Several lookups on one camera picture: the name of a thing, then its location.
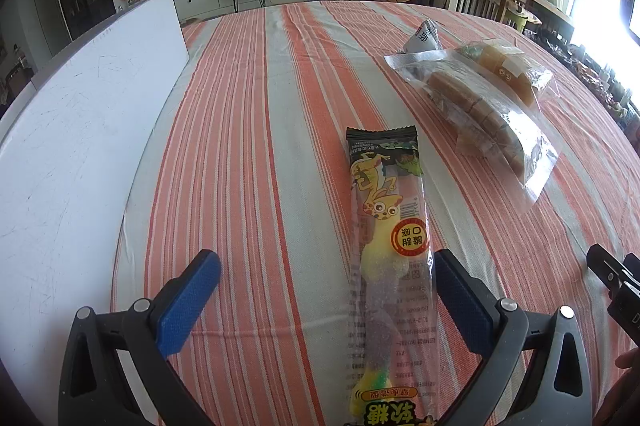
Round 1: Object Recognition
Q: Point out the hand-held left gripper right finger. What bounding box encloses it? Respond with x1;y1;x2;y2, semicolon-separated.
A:
434;248;593;426

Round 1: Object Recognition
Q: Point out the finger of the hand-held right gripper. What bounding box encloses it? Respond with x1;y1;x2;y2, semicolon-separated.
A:
586;243;626;292

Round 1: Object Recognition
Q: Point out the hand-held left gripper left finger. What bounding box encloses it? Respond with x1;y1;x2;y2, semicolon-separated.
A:
57;248;223;426

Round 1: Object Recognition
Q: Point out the yellow gummy candy packet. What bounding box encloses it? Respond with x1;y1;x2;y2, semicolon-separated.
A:
345;124;441;426

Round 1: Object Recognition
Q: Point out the white board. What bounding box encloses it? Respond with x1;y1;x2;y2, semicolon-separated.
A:
0;0;191;374

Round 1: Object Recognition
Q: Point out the person's right hand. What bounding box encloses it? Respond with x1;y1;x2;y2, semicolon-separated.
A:
614;351;640;373

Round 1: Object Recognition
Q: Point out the orange striped tablecloth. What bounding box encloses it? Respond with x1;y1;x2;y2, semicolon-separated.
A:
111;0;640;426

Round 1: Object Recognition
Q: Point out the clear biscuit packet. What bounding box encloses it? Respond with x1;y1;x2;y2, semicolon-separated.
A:
384;48;560;207

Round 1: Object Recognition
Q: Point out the clear bread packet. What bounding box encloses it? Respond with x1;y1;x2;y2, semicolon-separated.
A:
455;38;555;109

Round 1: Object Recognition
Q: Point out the small white snack packet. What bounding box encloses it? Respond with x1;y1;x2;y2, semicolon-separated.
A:
401;18;445;55

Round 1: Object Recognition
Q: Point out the wooden dining table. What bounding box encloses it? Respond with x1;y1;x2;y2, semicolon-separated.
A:
475;0;576;42

